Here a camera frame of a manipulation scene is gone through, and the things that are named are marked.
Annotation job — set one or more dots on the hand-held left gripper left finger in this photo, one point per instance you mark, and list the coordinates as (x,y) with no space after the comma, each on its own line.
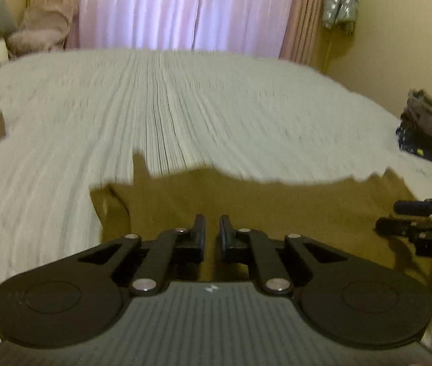
(200,238)

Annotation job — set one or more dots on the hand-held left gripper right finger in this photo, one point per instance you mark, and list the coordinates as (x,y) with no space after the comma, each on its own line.
(225,238)

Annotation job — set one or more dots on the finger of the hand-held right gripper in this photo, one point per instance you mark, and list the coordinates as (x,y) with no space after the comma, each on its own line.
(410,207)
(393,227)

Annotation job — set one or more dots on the olive brown pants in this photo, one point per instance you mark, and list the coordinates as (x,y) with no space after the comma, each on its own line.
(277,206)

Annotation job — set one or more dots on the navy printed folded garment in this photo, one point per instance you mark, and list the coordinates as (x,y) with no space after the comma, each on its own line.
(414,146)

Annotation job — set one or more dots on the purple folded garment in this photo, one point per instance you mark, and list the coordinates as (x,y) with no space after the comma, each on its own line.
(429,125)

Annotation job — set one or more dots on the white grey striped bedspread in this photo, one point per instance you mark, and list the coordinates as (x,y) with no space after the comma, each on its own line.
(200,103)

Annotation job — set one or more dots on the silver padded jacket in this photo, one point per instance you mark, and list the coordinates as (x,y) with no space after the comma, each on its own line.
(340,0)

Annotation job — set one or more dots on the sheer white curtain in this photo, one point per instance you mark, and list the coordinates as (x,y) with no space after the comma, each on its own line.
(185,7)

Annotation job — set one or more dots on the pink fluffy chair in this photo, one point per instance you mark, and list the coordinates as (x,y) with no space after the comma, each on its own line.
(40,30)

